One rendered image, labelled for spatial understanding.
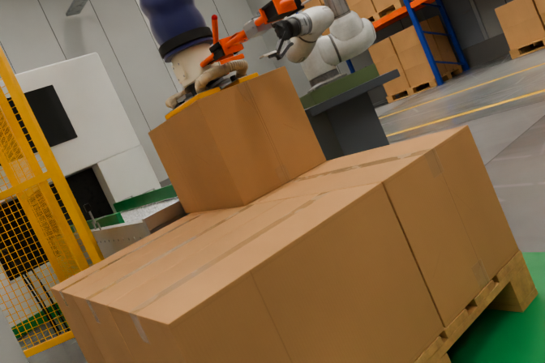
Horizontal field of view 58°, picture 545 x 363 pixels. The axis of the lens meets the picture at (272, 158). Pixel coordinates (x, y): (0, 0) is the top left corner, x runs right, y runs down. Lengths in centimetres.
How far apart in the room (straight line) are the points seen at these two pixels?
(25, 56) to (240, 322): 1104
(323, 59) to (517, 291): 142
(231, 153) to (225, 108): 16
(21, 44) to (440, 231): 1106
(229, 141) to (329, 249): 75
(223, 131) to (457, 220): 81
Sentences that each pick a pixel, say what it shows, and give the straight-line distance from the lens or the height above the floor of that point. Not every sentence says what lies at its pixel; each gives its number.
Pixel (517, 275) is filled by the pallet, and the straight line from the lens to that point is 160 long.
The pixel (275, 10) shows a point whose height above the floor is 108.
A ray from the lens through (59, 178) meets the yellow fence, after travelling 292.
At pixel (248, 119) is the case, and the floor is 81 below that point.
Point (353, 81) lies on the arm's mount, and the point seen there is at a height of 78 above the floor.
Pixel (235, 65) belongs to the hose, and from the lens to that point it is 191.
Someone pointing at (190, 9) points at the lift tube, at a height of 130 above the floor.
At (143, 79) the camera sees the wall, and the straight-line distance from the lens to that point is 1236.
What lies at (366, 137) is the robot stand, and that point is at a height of 50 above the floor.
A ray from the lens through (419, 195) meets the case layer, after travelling 129.
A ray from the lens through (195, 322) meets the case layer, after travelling 92.
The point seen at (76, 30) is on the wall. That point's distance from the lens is 1229.
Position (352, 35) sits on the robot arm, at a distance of 249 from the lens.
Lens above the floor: 80
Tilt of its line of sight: 5 degrees down
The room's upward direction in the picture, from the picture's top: 24 degrees counter-clockwise
